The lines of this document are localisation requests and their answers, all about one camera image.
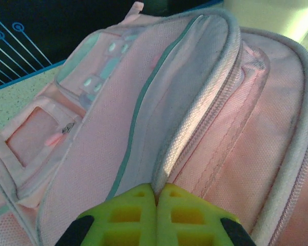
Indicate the pink student backpack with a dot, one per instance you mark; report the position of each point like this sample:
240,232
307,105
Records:
195,115

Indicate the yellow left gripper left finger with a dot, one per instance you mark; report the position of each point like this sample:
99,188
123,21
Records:
123,223

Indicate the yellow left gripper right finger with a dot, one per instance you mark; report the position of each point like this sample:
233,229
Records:
190,223

